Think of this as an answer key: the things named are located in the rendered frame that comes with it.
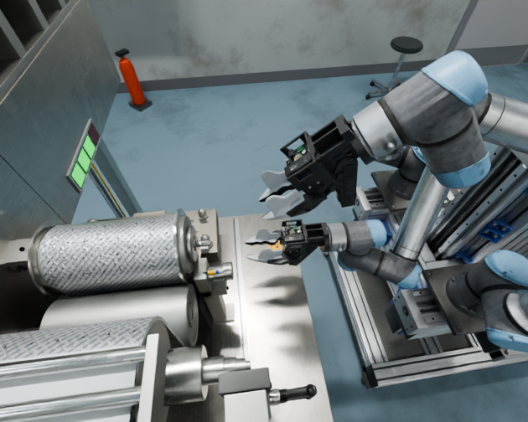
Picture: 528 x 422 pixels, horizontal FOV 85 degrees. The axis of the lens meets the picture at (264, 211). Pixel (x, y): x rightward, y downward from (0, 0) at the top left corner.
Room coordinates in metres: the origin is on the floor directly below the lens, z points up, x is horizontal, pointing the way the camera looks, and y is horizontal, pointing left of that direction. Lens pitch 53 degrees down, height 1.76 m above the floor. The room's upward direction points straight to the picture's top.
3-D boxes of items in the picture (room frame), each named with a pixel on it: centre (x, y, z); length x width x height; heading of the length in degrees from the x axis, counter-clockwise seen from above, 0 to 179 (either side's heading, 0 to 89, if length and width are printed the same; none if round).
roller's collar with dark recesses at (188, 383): (0.06, 0.11, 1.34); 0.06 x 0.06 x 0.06; 7
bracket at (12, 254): (0.26, 0.46, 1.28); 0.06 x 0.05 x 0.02; 97
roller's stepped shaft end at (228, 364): (0.06, 0.05, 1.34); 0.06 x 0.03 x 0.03; 97
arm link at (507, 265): (0.35, -0.69, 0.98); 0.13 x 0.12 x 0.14; 164
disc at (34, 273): (0.27, 0.41, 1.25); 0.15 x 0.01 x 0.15; 7
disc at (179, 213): (0.30, 0.16, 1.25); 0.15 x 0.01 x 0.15; 7
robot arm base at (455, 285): (0.36, -0.69, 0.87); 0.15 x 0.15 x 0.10
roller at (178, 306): (0.17, 0.27, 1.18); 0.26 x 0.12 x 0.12; 97
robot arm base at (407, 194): (0.85, -0.62, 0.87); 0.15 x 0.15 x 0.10
